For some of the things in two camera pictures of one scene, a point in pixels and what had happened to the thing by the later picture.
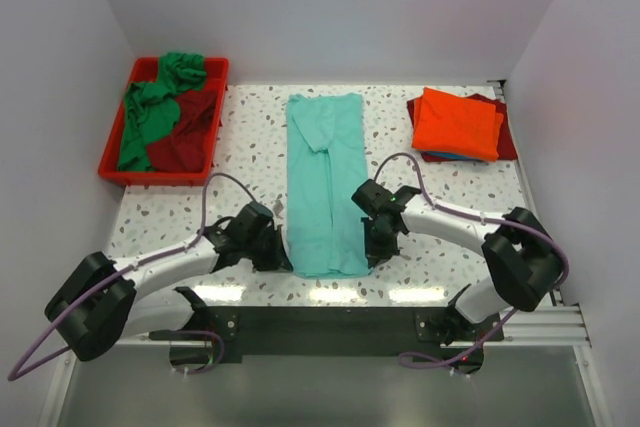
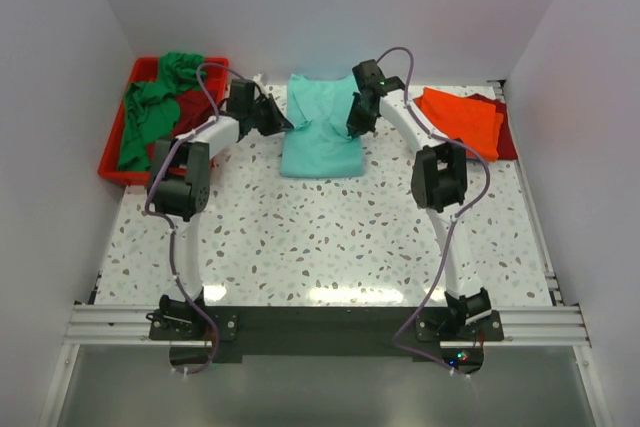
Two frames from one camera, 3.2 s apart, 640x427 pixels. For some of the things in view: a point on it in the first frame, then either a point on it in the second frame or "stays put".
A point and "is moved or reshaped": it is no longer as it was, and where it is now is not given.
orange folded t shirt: (456, 124) stays put
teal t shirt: (327, 180) is moved or reshaped
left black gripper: (278, 260) to (278, 122)
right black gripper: (376, 254) to (356, 126)
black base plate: (196, 345) stays put
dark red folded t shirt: (506, 150) stays put
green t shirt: (152, 108) stays put
